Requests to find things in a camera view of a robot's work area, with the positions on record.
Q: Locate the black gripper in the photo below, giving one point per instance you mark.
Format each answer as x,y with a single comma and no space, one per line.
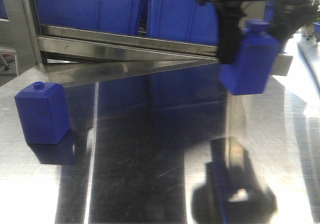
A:
288,17

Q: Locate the blue bottle part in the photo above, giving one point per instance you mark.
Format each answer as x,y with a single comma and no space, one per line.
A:
43,112
249,72

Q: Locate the stainless steel shelf rack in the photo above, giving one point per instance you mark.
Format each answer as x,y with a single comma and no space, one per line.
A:
76,57

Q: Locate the blue bottle part on table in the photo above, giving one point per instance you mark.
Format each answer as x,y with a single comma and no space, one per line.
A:
43,112

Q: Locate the small blue bin on cart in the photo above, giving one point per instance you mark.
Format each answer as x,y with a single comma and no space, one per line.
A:
316,28

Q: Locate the blue bin lower right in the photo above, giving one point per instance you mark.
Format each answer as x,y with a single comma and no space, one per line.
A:
183,20

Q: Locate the blue bin lower left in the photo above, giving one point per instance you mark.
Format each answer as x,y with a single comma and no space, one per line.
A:
114,16

